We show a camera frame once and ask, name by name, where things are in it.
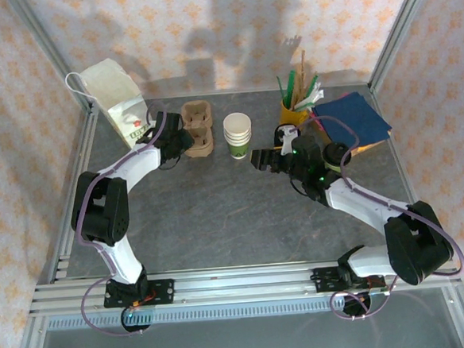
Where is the dark blue paper napkin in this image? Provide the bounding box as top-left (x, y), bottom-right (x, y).
top-left (311, 90), bottom-right (394, 156)

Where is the white paper takeout bag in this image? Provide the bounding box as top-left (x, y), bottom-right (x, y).
top-left (64, 55), bottom-right (153, 153)

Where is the yellow stirrer holder cup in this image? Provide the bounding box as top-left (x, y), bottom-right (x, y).
top-left (278, 96), bottom-right (311, 128)

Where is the colourful paper napkin stack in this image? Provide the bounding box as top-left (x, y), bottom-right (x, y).
top-left (307, 90), bottom-right (395, 161)

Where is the white wrapped straw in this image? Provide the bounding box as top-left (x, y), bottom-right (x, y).
top-left (292, 89), bottom-right (327, 111)

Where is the thin green straw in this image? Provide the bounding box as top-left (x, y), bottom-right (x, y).
top-left (275, 74), bottom-right (292, 109)
top-left (304, 74), bottom-right (320, 96)

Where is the wide green stick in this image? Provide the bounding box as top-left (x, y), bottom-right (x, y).
top-left (285, 69), bottom-right (299, 102)

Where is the short wooden stirrer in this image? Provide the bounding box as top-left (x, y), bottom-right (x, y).
top-left (294, 71), bottom-right (306, 99)

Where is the tall wooden stirrer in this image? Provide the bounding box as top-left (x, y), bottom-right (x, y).
top-left (297, 48), bottom-right (310, 99)

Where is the aluminium side rail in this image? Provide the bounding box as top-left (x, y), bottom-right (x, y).
top-left (36, 102), bottom-right (114, 283)
top-left (369, 83), bottom-right (436, 258)

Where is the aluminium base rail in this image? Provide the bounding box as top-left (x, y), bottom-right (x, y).
top-left (29, 249), bottom-right (463, 317)

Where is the grey slotted cable duct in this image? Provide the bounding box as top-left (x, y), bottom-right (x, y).
top-left (46, 293), bottom-right (372, 332)

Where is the aluminium frame post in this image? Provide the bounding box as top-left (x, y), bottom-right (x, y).
top-left (362, 0), bottom-right (446, 90)
top-left (6, 0), bottom-right (95, 118)

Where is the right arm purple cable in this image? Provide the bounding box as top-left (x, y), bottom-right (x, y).
top-left (289, 104), bottom-right (464, 325)

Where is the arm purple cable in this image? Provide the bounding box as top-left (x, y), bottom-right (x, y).
top-left (289, 104), bottom-right (464, 325)
top-left (67, 99), bottom-right (185, 341)

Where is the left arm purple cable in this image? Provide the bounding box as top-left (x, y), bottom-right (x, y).
top-left (67, 99), bottom-right (185, 341)

